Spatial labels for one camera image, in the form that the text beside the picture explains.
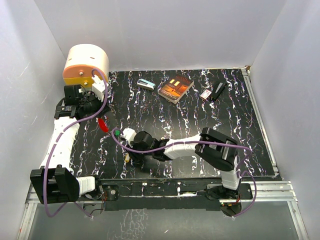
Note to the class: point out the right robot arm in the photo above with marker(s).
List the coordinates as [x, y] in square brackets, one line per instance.
[215, 148]

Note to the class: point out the orange paperback book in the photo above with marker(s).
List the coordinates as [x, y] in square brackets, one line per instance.
[175, 88]

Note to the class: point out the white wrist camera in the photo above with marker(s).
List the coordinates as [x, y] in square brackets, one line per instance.
[98, 88]
[128, 134]

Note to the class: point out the small red white card box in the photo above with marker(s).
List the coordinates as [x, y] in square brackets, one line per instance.
[205, 95]

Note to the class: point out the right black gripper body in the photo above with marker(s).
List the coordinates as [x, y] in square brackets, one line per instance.
[139, 156]

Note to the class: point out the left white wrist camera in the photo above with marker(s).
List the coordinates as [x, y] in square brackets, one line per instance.
[98, 88]

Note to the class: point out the yellow tagged key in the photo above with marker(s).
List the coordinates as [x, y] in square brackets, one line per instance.
[127, 158]

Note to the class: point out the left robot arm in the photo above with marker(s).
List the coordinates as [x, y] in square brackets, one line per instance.
[53, 182]

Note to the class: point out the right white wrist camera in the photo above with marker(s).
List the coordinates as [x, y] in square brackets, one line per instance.
[128, 134]

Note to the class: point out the aluminium frame rail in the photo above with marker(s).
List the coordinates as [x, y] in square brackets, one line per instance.
[272, 214]

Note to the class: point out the red keyring opener tool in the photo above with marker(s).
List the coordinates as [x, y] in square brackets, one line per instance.
[102, 125]

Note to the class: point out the teal and white stapler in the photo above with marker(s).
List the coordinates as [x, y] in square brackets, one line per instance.
[145, 84]

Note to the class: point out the round pastel drawer cabinet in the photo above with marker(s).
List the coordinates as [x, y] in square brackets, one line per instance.
[80, 61]

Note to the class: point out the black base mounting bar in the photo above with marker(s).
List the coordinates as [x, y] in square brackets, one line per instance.
[168, 193]

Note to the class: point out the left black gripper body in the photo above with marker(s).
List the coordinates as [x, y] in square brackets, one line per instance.
[92, 105]

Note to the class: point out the black rectangular case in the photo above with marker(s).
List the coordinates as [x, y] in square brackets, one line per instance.
[218, 88]

